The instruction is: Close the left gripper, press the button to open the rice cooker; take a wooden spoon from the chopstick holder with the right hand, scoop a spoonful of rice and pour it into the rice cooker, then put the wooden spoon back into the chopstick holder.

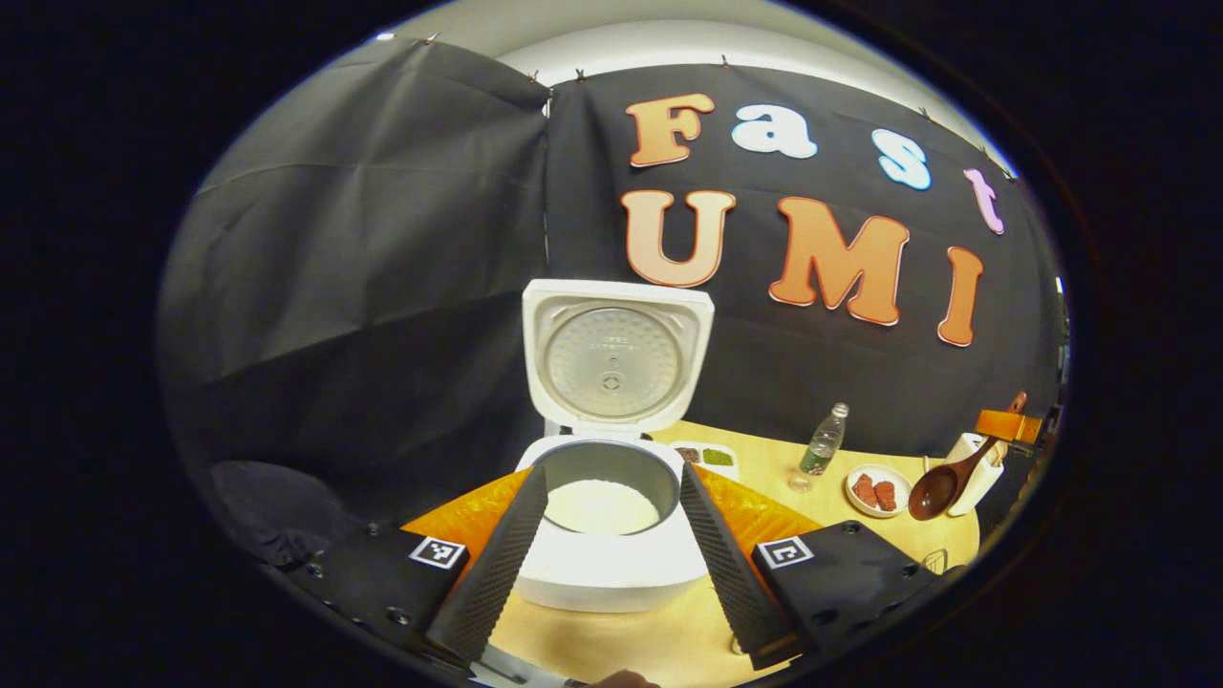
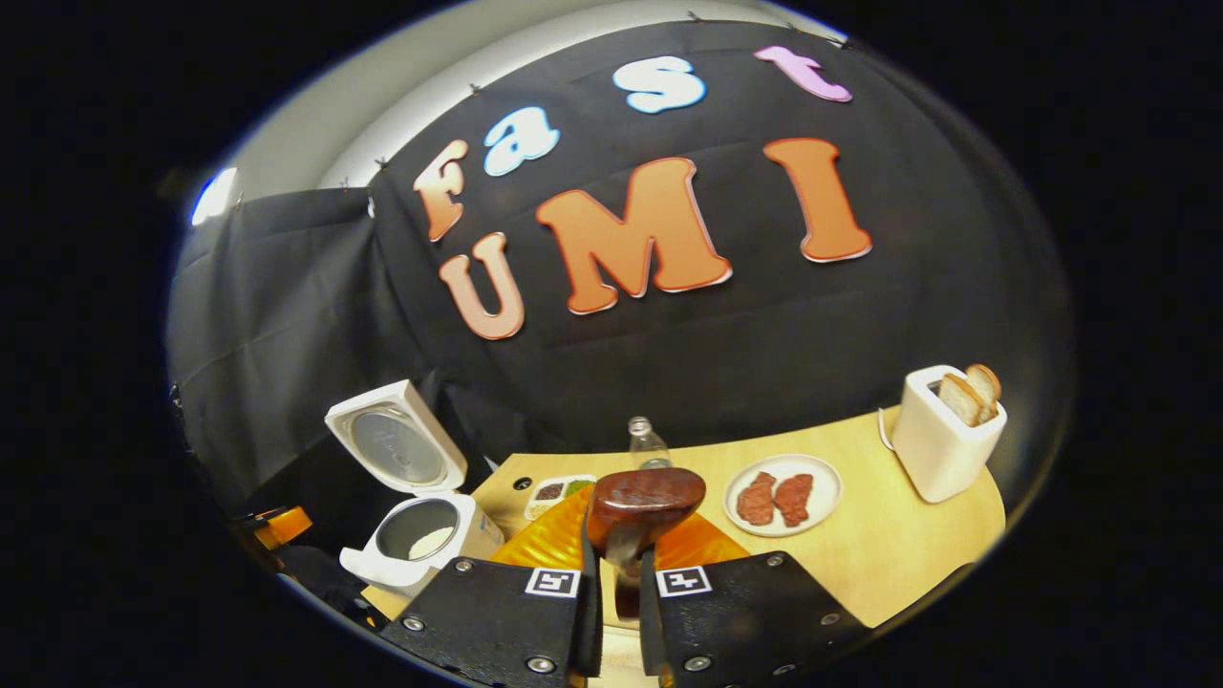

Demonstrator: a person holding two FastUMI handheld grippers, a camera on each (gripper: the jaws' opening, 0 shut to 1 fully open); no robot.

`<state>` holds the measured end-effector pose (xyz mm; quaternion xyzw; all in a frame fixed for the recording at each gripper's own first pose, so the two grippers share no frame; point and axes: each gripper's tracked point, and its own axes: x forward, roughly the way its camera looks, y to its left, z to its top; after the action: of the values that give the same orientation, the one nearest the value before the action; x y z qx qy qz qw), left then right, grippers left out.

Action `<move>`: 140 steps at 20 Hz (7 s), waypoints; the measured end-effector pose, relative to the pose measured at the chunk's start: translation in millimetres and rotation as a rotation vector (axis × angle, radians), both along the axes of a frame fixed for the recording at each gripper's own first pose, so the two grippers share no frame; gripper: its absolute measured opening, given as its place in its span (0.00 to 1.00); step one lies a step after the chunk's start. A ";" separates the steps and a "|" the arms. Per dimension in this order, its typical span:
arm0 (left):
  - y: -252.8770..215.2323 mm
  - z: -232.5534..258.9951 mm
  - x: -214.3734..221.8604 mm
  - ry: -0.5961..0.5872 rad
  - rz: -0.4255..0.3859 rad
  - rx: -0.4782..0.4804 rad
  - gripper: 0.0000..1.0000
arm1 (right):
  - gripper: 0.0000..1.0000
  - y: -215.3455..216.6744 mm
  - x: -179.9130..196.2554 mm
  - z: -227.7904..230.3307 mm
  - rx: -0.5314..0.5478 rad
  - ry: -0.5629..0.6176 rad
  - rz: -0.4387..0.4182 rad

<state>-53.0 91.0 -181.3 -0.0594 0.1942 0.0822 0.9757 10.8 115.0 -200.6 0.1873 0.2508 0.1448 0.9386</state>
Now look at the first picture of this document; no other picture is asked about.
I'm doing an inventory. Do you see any white rice cooker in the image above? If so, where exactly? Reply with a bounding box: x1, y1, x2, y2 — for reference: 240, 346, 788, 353
514, 279, 716, 613

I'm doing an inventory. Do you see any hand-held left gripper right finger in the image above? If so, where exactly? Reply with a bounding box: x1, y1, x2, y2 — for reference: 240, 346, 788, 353
680, 462, 942, 670

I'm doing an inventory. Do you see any dark wooden spoon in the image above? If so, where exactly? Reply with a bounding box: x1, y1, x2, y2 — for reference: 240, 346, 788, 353
908, 392, 1028, 522

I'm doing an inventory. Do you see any white rice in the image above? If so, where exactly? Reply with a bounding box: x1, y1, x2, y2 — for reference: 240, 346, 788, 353
545, 480, 662, 536

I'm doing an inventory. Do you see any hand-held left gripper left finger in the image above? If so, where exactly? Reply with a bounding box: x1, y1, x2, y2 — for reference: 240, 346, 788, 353
287, 465, 550, 665

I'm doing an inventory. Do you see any black backdrop cloth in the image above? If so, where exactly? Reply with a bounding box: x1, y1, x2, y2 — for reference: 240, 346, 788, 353
158, 38, 1066, 565

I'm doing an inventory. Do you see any dark cloth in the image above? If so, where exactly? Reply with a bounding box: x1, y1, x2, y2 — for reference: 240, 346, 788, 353
210, 462, 359, 567

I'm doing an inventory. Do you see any clear plastic water bottle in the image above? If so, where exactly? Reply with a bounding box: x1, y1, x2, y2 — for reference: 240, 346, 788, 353
788, 402, 850, 494

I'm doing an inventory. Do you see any white toaster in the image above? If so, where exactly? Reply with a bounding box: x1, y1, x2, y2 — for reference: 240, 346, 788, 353
946, 432, 1007, 517

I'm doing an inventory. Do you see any divided white grain dish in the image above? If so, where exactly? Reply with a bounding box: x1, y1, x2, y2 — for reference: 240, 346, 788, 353
669, 441, 740, 479

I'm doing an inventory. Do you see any round white plate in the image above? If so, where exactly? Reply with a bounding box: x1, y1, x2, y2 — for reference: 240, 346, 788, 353
845, 464, 913, 519

